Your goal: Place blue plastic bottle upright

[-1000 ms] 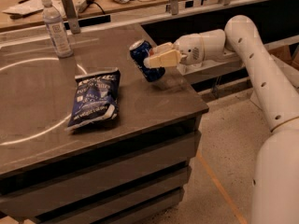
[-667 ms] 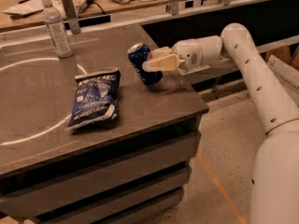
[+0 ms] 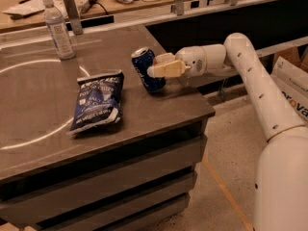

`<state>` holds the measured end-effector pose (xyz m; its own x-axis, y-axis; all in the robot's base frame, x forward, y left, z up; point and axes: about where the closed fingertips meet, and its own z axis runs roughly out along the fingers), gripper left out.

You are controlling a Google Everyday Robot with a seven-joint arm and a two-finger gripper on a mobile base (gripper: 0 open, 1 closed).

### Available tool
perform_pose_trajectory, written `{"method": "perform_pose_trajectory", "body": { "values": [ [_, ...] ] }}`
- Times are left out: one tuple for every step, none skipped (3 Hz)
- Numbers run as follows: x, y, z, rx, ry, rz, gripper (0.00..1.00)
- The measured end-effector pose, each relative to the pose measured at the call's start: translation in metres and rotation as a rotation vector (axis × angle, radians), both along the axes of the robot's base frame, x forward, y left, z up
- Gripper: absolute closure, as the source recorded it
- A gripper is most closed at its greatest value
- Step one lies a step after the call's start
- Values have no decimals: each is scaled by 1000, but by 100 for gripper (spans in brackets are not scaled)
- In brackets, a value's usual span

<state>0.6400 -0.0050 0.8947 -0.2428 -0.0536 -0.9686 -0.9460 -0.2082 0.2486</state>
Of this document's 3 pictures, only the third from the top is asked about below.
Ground clear plastic water bottle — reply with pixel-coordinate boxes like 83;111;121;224
42;0;75;60

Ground blue Pepsi soda can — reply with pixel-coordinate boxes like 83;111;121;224
131;47;166;92

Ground grey cabinet with drawers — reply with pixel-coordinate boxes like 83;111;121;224
0;26;214;231

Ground white papers on desk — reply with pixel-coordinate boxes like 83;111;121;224
4;0;67;19

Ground black pen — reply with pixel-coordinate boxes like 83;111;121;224
18;0;32;4

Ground white cardboard box with lettering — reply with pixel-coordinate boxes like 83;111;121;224
271;57;308;123

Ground grey metal bracket post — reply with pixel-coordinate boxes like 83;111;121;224
63;0;83;36

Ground blue potato chips bag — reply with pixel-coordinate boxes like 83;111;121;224
69;70;124;135

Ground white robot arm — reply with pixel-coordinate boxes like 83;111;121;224
147;33;308;231

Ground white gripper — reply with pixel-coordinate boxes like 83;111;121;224
147;46;206;78

